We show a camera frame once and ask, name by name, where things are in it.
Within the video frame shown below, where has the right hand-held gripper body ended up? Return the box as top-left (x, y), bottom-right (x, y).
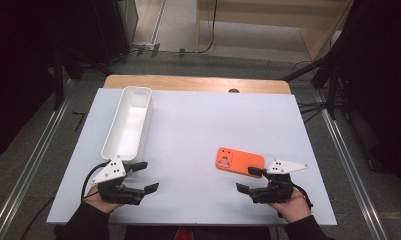
top-left (250, 159), bottom-right (311, 204)

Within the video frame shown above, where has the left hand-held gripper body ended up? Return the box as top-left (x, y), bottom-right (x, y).
top-left (89, 157), bottom-right (146, 206)

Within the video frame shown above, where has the orange phone case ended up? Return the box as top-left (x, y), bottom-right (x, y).
top-left (215, 147), bottom-right (266, 179)

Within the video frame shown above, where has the white plastic storage box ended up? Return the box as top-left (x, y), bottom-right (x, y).
top-left (100, 85), bottom-right (154, 164)

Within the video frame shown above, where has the person's left hand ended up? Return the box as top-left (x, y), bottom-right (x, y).
top-left (83, 193), bottom-right (124, 214)

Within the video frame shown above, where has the person's right hand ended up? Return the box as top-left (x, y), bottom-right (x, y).
top-left (268, 189), bottom-right (313, 224)

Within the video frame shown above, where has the person's lap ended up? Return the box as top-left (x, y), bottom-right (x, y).
top-left (123, 225), bottom-right (272, 240)

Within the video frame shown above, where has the white board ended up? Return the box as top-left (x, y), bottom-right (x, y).
top-left (46, 87), bottom-right (338, 227)

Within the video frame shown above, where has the wooden table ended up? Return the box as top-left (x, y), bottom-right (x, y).
top-left (103, 74), bottom-right (292, 95)

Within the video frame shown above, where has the black tripod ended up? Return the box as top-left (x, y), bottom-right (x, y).
top-left (282, 54), bottom-right (344, 121)

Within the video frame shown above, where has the black cabinet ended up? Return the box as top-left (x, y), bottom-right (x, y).
top-left (92, 0), bottom-right (140, 66)

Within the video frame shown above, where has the light wooden shelf unit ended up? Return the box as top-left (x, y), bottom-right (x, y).
top-left (195, 0), bottom-right (355, 63)

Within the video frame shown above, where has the black curtain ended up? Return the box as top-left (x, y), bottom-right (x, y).
top-left (334, 0), bottom-right (401, 189)
top-left (0, 0), bottom-right (99, 164)

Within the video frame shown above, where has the right hand-held gripper cable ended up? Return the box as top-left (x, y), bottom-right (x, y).
top-left (291, 182), bottom-right (314, 212)

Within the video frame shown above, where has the hand-held gripper cable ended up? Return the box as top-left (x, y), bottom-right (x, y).
top-left (80, 161), bottom-right (111, 203)
top-left (291, 182), bottom-right (314, 212)

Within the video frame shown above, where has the left hand-held gripper cable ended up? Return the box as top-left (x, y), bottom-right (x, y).
top-left (80, 161), bottom-right (111, 203)

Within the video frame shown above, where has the aluminium floor rail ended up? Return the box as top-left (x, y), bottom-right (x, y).
top-left (0, 78), bottom-right (74, 240)
top-left (312, 89), bottom-right (389, 240)

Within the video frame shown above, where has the black floor cable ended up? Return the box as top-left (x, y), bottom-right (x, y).
top-left (19, 195), bottom-right (57, 240)

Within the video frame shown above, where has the bundle of floor cables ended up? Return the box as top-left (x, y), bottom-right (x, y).
top-left (297, 99), bottom-right (329, 125)

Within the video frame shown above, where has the hanging black cable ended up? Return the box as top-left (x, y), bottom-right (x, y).
top-left (197, 0), bottom-right (220, 55)

